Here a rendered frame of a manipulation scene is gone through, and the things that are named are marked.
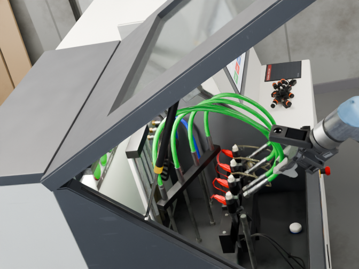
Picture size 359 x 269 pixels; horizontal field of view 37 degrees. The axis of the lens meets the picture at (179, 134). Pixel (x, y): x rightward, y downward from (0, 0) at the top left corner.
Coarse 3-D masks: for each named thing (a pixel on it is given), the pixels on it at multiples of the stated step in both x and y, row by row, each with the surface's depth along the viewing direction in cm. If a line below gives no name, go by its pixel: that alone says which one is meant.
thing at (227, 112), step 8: (176, 112) 149; (184, 112) 148; (216, 112) 146; (224, 112) 146; (232, 112) 146; (248, 120) 146; (160, 128) 152; (256, 128) 147; (264, 128) 147; (152, 152) 159; (280, 152) 150; (280, 160) 152; (160, 176) 164; (272, 176) 156; (160, 184) 165
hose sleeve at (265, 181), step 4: (264, 180) 157; (268, 180) 157; (256, 184) 159; (260, 184) 158; (264, 184) 157; (252, 188) 160; (256, 188) 159; (260, 188) 159; (248, 192) 161; (252, 192) 160
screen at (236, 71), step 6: (246, 54) 231; (234, 60) 210; (240, 60) 219; (246, 60) 228; (228, 66) 200; (234, 66) 207; (240, 66) 216; (246, 66) 225; (228, 72) 198; (234, 72) 205; (240, 72) 213; (246, 72) 222; (228, 78) 196; (234, 78) 202; (240, 78) 210; (234, 84) 200; (240, 84) 208; (234, 90) 198; (240, 90) 205; (240, 102) 201
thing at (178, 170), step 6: (228, 108) 155; (180, 120) 160; (174, 126) 161; (174, 132) 163; (174, 138) 164; (174, 144) 165; (174, 150) 166; (276, 150) 160; (174, 156) 168; (276, 156) 162; (174, 162) 169; (180, 168) 171; (180, 174) 171; (264, 174) 167; (270, 174) 166; (180, 180) 173; (258, 180) 168; (246, 186) 171; (252, 186) 169
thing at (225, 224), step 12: (252, 180) 185; (252, 204) 175; (228, 216) 173; (252, 216) 172; (228, 228) 169; (240, 228) 167; (252, 228) 169; (228, 240) 168; (252, 240) 167; (228, 252) 171
